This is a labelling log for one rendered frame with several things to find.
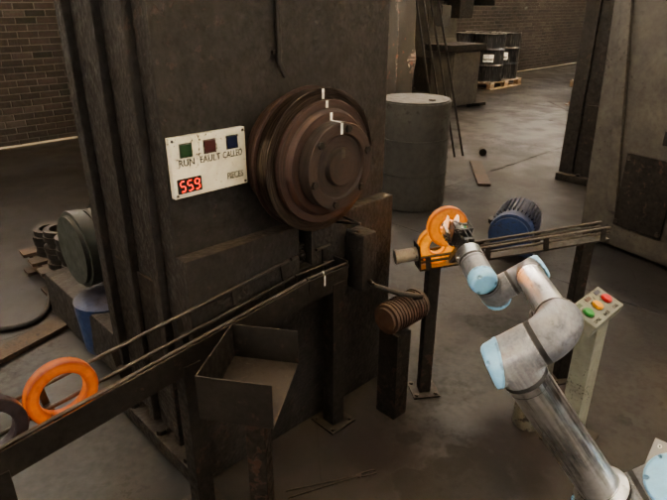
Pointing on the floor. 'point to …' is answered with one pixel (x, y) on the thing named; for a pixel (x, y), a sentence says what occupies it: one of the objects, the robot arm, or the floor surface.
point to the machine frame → (261, 19)
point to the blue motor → (515, 221)
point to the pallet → (44, 252)
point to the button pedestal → (589, 354)
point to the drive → (79, 278)
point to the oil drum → (416, 150)
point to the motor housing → (396, 349)
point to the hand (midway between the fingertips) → (448, 221)
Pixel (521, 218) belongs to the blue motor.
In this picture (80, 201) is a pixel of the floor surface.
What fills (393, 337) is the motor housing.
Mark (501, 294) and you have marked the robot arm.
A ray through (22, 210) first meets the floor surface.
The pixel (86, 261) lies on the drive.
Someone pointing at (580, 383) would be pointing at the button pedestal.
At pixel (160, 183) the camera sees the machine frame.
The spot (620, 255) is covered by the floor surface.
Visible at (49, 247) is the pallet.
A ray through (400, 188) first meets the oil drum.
